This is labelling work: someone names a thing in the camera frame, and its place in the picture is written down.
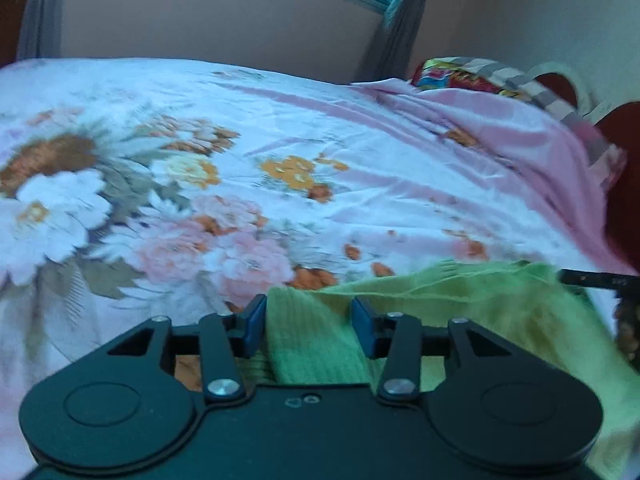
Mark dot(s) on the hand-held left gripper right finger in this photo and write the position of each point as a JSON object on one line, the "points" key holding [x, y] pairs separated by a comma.
{"points": [[361, 327]]}

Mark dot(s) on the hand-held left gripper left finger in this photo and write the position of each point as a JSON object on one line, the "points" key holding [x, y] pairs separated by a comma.
{"points": [[256, 324]]}

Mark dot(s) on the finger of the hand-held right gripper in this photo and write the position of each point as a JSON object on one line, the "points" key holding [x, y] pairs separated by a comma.
{"points": [[595, 279]]}

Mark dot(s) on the green ribbed knit sweater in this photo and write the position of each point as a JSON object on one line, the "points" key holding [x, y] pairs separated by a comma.
{"points": [[310, 345]]}

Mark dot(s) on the pink blanket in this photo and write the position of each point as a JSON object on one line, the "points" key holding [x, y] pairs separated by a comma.
{"points": [[525, 160]]}

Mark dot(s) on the red wooden headboard white trim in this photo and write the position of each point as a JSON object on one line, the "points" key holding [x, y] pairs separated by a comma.
{"points": [[625, 130]]}

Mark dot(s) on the striped colourful pillow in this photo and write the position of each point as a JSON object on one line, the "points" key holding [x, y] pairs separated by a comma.
{"points": [[470, 77]]}

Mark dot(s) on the floral bed sheet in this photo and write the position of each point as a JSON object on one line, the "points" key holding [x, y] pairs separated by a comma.
{"points": [[150, 90]]}

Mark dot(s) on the grey curtain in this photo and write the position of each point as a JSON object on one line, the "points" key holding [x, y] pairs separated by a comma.
{"points": [[395, 45], [42, 10]]}

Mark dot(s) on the brown wooden door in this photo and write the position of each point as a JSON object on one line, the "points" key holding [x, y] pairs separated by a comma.
{"points": [[10, 10]]}

